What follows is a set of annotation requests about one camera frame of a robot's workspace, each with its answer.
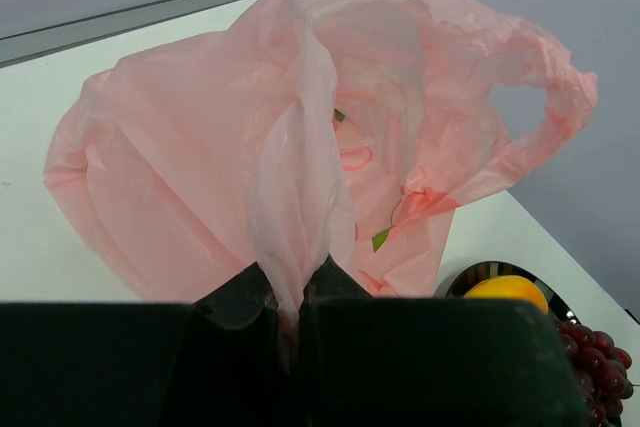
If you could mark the pink plastic bag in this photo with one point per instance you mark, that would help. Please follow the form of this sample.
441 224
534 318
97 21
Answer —
311 130

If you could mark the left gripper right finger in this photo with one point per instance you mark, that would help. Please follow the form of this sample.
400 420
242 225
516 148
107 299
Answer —
382 361

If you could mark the dark red fake grapes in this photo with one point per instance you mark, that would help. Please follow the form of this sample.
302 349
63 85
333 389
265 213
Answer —
601 369

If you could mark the orange fake fruit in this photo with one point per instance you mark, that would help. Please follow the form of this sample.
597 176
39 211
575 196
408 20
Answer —
510 287

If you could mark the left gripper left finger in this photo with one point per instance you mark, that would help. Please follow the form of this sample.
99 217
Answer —
208 363

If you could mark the black rimmed ceramic plate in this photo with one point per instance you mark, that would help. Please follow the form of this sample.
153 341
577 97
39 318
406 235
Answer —
471 276

